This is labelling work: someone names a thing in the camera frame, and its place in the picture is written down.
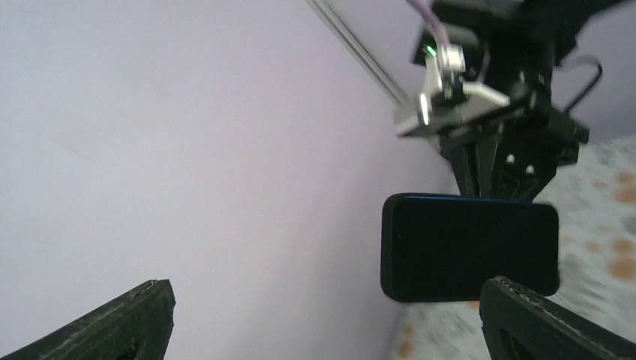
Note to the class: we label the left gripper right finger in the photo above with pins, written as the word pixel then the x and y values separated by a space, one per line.
pixel 518 323

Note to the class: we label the floral patterned table mat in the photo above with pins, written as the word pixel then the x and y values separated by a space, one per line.
pixel 596 204

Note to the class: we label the black phone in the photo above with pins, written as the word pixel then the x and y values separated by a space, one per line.
pixel 443 248

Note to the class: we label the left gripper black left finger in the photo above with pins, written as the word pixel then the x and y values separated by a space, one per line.
pixel 136 325

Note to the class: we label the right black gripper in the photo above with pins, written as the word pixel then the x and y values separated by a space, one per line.
pixel 514 152

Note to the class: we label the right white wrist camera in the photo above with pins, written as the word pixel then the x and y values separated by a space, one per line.
pixel 446 100

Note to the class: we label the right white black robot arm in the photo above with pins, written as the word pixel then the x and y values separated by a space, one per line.
pixel 504 39

